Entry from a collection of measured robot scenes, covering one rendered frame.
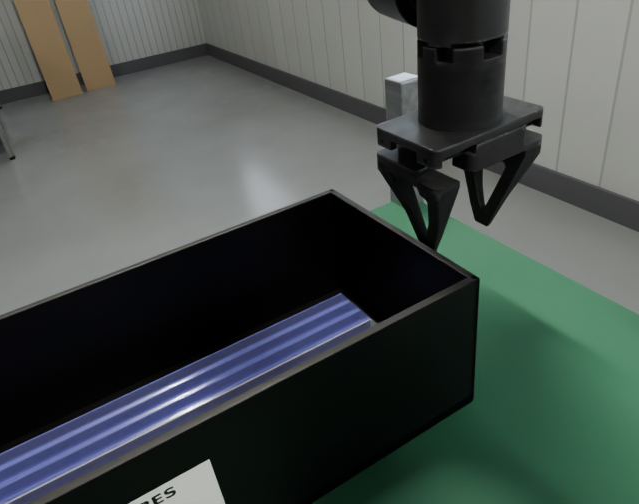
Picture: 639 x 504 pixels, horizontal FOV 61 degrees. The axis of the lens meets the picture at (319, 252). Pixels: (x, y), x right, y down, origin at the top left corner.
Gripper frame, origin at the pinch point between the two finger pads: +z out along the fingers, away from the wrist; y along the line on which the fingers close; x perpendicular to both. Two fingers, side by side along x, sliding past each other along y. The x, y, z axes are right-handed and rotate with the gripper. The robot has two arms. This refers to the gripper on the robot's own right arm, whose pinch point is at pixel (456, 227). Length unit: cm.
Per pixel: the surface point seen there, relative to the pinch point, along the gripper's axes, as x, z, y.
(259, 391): 7.8, -2.6, 21.1
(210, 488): 8.0, 2.1, 25.1
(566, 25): -119, 33, -174
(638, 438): 16.9, 8.6, -0.1
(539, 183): -121, 104, -172
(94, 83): -544, 109, -55
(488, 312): 1.9, 8.9, -2.3
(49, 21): -552, 49, -37
